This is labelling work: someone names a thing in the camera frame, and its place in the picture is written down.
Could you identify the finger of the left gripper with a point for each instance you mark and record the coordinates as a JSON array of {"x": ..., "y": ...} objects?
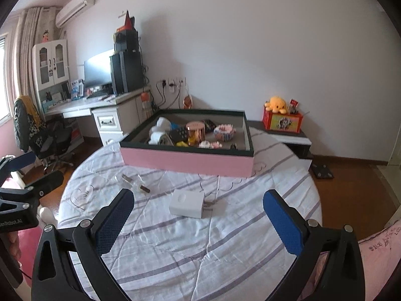
[
  {"x": 34, "y": 191},
  {"x": 11, "y": 164}
]

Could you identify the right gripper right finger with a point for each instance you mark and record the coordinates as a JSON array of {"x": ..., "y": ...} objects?
[{"x": 288, "y": 223}]

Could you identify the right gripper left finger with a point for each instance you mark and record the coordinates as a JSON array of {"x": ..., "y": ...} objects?
[{"x": 109, "y": 221}]

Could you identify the black tv remote control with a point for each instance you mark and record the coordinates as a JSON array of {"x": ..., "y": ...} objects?
[{"x": 180, "y": 134}]

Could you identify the pink white block figure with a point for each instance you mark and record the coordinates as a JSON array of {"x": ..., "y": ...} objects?
[{"x": 210, "y": 145}]

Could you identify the black office chair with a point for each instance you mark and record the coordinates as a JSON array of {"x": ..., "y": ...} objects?
[{"x": 49, "y": 141}]

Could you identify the clear glass bottle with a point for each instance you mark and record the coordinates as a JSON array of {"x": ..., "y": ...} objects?
[{"x": 133, "y": 183}]

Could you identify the striped white bed sheet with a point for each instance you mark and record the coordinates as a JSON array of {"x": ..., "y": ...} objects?
[{"x": 231, "y": 253}]

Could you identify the white power adapter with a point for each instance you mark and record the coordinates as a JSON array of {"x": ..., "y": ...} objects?
[{"x": 188, "y": 203}]

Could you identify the white glass door cabinet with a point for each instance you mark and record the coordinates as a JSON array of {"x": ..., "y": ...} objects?
[{"x": 50, "y": 64}]

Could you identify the red cartoon box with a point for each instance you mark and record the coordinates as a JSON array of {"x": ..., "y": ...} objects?
[{"x": 282, "y": 122}]

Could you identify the yellow highlighter marker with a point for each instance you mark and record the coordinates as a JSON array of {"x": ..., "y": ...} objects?
[{"x": 181, "y": 144}]

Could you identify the white desk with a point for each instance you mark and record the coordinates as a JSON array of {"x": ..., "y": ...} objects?
[{"x": 115, "y": 117}]

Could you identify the pink and green storage box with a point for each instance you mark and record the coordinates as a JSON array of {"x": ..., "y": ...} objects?
[{"x": 136, "y": 151}]

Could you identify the pink block donut model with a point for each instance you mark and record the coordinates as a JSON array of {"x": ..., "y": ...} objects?
[{"x": 224, "y": 132}]

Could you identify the blue highlighter marker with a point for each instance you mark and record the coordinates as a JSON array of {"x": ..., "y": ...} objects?
[{"x": 174, "y": 126}]

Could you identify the orange cap bottle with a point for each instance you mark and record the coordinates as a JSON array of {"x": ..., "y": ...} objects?
[{"x": 145, "y": 102}]

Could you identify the yellow octopus plush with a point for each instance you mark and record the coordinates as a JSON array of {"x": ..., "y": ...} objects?
[{"x": 276, "y": 105}]

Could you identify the rose gold lidded jar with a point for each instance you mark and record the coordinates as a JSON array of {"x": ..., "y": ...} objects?
[{"x": 195, "y": 133}]

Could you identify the black computer monitor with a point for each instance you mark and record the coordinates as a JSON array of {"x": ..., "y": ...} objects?
[{"x": 97, "y": 70}]

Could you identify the black computer tower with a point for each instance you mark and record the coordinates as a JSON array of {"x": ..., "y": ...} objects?
[{"x": 126, "y": 72}]

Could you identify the black speaker box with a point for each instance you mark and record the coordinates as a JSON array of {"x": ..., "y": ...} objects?
[{"x": 126, "y": 40}]

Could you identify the white air conditioner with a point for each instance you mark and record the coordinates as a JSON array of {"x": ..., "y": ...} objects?
[{"x": 71, "y": 10}]

